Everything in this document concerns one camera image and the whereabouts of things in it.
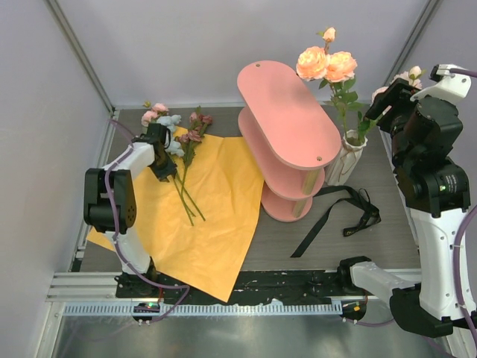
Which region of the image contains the pink rose stem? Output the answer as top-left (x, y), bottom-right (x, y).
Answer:
top-left (357, 65), bottom-right (428, 145)

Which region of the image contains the blue flower stem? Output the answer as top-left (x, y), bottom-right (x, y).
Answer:
top-left (157, 115), bottom-right (205, 225)

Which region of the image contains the mauve flower stem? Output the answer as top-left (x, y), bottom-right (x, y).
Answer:
top-left (176, 107), bottom-right (213, 184)

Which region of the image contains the small pink flower stem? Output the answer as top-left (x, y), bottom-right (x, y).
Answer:
top-left (141, 101), bottom-right (169, 127)

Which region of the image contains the orange flower bouquet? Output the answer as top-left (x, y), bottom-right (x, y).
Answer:
top-left (86, 126), bottom-right (265, 304)

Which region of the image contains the orange rose stem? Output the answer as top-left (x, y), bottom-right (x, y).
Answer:
top-left (295, 27), bottom-right (361, 132)

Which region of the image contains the black ribbon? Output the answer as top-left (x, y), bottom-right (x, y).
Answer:
top-left (290, 185), bottom-right (382, 258)

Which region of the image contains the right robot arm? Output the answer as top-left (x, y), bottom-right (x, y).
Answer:
top-left (336, 78), bottom-right (476, 338)

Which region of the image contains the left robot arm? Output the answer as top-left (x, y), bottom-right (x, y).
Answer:
top-left (83, 142), bottom-right (175, 298)

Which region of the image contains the white ribbed ceramic vase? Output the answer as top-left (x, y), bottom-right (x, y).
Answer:
top-left (325, 130), bottom-right (367, 186)

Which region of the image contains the pink three-tier shelf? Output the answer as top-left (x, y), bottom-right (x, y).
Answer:
top-left (237, 60), bottom-right (341, 222)

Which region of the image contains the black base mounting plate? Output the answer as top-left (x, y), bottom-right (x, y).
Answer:
top-left (115, 270), bottom-right (367, 306)

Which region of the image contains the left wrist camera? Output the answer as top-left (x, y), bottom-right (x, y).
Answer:
top-left (132, 123), bottom-right (171, 149)

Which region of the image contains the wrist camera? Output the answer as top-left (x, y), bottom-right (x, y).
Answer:
top-left (410, 64), bottom-right (471, 105)
top-left (132, 123), bottom-right (171, 149)

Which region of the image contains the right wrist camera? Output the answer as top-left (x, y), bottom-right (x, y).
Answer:
top-left (410, 64), bottom-right (471, 105)

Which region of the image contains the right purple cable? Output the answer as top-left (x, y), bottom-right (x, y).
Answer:
top-left (353, 66), bottom-right (477, 358)

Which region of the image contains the white slotted cable duct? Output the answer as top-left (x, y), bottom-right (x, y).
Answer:
top-left (63, 301), bottom-right (342, 317)

